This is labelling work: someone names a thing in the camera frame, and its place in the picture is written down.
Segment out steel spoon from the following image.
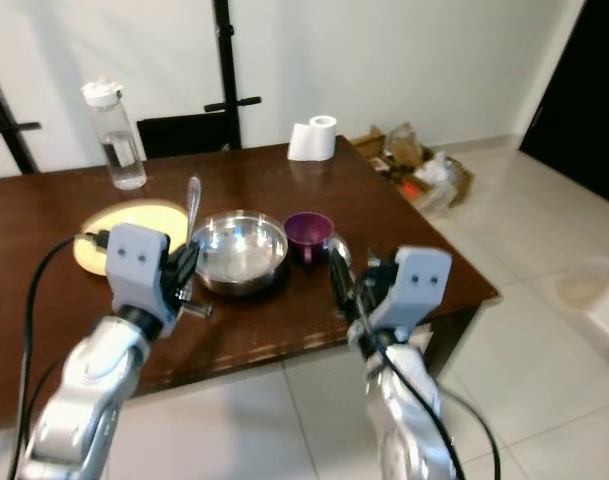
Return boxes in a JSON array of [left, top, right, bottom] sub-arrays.
[[184, 176, 205, 246]]

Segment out small shiny steel vessel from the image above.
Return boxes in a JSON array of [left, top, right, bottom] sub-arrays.
[[326, 234, 353, 263]]

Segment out purple plastic cup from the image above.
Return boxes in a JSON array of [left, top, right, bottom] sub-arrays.
[[283, 210, 336, 266]]

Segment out steel bowl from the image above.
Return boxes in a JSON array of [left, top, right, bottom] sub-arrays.
[[190, 209, 290, 298]]

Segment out round yellow plate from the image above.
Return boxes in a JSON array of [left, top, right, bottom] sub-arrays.
[[72, 198, 190, 273]]

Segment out open cardboard box with clutter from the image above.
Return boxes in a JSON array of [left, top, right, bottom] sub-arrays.
[[349, 122, 475, 211]]

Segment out clear plastic bag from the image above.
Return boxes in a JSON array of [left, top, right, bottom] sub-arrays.
[[384, 122, 460, 196]]

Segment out white paper towel roll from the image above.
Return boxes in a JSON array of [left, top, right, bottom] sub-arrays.
[[288, 115, 340, 163]]

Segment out dark brown wooden table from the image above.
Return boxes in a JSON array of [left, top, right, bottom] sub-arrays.
[[0, 136, 500, 436]]

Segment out clear water bottle white lid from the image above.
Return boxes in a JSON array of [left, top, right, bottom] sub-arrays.
[[82, 78, 148, 192]]

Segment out black chair back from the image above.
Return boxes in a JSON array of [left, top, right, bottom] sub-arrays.
[[137, 112, 230, 159]]

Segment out upright black stand pole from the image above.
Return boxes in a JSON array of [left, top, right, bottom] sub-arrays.
[[204, 0, 263, 151]]

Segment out slanted black tripod leg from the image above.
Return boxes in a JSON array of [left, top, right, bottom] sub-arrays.
[[0, 60, 45, 176]]

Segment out dark door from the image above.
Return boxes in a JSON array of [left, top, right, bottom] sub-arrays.
[[519, 0, 609, 183]]

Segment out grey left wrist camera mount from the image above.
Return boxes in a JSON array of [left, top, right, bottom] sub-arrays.
[[104, 222, 180, 336]]

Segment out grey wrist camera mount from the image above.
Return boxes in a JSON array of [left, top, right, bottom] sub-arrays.
[[369, 245, 455, 346], [104, 222, 180, 336]]

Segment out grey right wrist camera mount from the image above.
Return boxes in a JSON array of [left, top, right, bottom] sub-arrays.
[[369, 245, 455, 346]]

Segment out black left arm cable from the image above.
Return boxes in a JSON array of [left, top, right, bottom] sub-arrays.
[[16, 232, 113, 480]]

